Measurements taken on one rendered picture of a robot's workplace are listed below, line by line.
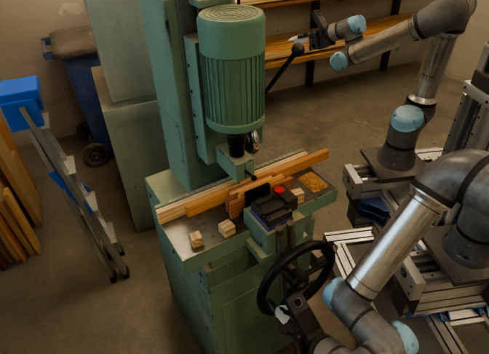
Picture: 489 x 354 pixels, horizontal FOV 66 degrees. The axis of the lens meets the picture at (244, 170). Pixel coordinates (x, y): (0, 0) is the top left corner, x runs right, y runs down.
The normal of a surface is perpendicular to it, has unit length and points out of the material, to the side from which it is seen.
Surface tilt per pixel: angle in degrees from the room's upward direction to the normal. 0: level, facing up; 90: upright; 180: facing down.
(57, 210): 1
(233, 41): 90
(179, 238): 0
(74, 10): 90
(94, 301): 0
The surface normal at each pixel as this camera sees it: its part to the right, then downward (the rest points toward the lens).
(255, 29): 0.68, 0.43
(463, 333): -0.03, -0.79
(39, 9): 0.40, 0.54
